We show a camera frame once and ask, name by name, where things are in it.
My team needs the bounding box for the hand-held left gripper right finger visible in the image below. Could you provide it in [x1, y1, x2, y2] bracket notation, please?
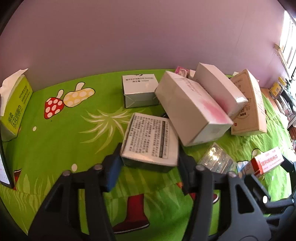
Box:
[179, 152, 271, 241]

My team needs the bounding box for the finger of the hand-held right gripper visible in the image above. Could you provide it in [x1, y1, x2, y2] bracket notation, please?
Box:
[282, 157, 296, 180]
[244, 174, 266, 195]

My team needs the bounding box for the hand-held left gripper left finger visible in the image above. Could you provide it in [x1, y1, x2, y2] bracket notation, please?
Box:
[28, 142, 123, 241]

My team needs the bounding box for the red and white box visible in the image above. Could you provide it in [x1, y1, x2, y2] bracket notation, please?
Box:
[248, 146, 285, 176]

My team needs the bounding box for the white text-covered box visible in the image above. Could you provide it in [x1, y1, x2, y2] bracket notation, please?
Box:
[120, 113, 179, 173]

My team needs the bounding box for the pink razor blade box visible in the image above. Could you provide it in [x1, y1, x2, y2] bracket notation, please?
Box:
[174, 66, 190, 77]

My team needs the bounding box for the white and blue box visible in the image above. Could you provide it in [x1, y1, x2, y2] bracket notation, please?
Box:
[236, 161, 253, 178]

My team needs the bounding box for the clear blister pack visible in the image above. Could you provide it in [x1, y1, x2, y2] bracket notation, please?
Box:
[197, 142, 237, 174]

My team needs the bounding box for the green mushroom-print blanket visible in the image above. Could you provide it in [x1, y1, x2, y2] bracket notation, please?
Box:
[0, 68, 294, 234]

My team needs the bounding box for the brown kraft box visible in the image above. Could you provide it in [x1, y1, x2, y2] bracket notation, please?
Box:
[230, 69, 267, 136]

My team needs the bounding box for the large white pink box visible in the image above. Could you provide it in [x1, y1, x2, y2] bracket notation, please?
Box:
[154, 71, 234, 147]
[193, 62, 249, 120]

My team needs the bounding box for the yellow-lid clear jar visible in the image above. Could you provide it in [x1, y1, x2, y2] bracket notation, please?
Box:
[269, 77, 287, 100]

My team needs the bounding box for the small grey-white box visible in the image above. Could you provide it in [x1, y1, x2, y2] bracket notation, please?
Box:
[122, 75, 160, 108]

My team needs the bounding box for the black phone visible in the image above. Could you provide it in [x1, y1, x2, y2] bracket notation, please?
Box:
[0, 133, 13, 189]

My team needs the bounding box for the wooden window sill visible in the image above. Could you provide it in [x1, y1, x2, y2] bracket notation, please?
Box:
[274, 44, 290, 73]

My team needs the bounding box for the green tissue box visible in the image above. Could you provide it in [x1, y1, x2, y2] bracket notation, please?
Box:
[0, 68, 34, 142]

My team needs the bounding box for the window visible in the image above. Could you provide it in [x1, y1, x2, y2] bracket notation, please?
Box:
[279, 9, 296, 70]

